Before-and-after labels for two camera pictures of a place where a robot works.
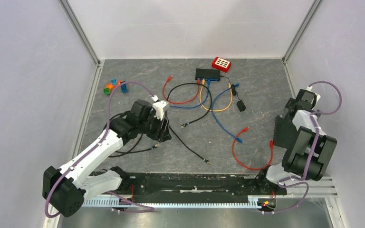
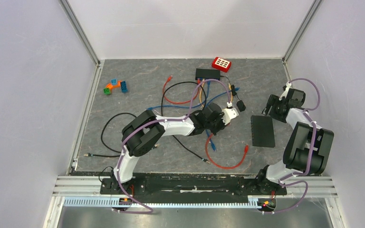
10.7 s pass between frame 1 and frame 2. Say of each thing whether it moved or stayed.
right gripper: moved
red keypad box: stayed
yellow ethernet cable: stayed
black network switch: stayed
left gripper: moved
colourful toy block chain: stayed
